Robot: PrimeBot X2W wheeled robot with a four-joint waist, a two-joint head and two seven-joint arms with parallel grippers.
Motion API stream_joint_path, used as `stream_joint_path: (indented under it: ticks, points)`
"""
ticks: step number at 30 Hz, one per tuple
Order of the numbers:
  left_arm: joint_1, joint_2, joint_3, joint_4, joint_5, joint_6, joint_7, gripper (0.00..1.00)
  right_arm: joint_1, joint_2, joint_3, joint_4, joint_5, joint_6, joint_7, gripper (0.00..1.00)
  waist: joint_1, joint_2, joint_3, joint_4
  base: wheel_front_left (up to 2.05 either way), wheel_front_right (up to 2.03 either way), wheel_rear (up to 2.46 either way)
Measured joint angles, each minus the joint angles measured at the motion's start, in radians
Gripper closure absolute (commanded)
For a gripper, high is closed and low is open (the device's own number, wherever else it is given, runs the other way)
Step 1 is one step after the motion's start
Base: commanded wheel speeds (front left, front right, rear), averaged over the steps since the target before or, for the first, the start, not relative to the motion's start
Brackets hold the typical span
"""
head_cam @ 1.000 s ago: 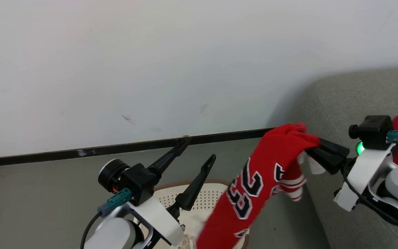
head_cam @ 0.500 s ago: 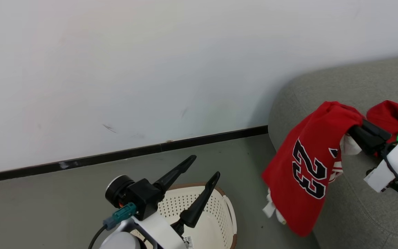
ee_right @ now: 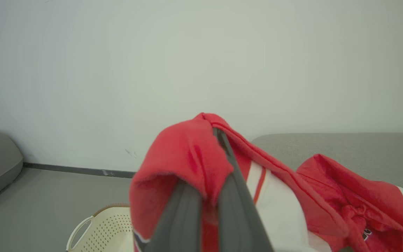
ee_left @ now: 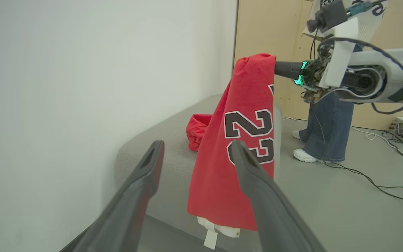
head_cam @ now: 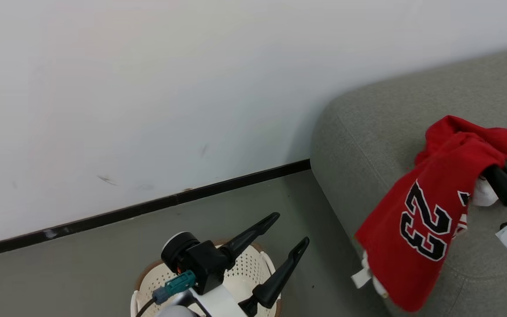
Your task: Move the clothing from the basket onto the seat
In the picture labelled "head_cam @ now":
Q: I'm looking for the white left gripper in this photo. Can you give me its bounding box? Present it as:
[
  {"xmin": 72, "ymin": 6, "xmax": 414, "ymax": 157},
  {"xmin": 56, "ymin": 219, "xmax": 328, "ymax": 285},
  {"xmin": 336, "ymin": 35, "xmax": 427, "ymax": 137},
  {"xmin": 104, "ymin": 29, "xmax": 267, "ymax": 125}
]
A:
[{"xmin": 183, "ymin": 212, "xmax": 311, "ymax": 317}]

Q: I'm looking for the black wall baseboard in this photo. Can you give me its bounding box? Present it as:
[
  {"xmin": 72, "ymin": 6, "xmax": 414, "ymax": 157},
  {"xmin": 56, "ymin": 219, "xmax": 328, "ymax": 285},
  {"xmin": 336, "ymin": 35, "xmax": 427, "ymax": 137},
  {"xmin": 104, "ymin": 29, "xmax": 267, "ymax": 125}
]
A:
[{"xmin": 0, "ymin": 159, "xmax": 312, "ymax": 261}]

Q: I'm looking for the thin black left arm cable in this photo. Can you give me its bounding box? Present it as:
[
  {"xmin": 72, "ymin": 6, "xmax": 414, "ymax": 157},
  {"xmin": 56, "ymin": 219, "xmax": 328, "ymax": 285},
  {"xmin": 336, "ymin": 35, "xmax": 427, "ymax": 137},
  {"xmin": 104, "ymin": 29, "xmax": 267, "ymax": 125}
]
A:
[{"xmin": 136, "ymin": 297, "xmax": 158, "ymax": 317}]

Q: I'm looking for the beige perforated laundry basket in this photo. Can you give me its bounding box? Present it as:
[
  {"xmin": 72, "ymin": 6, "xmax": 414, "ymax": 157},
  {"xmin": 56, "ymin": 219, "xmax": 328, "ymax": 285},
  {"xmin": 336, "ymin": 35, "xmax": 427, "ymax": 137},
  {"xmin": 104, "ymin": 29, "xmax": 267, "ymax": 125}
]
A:
[{"xmin": 130, "ymin": 240, "xmax": 282, "ymax": 317}]

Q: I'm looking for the grey fabric sofa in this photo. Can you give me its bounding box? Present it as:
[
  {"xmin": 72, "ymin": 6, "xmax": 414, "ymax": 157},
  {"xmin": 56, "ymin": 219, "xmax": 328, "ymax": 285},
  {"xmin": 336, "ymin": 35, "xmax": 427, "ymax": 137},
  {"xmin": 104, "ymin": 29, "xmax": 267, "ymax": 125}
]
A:
[{"xmin": 310, "ymin": 44, "xmax": 507, "ymax": 317}]

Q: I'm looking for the red basketball jersey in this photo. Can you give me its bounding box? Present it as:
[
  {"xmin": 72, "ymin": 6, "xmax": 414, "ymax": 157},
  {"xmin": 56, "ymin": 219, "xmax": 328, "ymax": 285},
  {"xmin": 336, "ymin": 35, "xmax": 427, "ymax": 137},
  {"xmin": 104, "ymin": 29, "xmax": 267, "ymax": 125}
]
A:
[{"xmin": 352, "ymin": 115, "xmax": 507, "ymax": 313}]

